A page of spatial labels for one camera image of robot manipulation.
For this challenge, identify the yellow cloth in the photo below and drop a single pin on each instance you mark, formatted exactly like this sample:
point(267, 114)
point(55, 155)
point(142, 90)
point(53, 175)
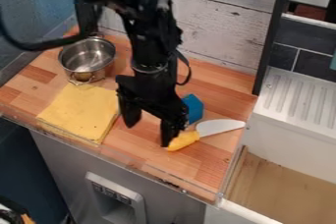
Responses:
point(81, 111)

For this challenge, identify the white toy sink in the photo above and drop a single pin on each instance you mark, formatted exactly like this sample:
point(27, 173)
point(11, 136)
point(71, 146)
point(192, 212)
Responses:
point(297, 103)

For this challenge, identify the silver pot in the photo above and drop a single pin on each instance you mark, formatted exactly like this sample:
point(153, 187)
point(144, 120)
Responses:
point(87, 58)

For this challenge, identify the blue toy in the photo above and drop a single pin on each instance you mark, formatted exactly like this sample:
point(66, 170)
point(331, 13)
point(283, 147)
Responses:
point(194, 106)

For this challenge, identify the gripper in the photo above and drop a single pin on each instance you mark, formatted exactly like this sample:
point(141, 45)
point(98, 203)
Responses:
point(151, 90)

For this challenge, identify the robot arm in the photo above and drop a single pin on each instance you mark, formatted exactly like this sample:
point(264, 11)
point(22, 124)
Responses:
point(148, 21)

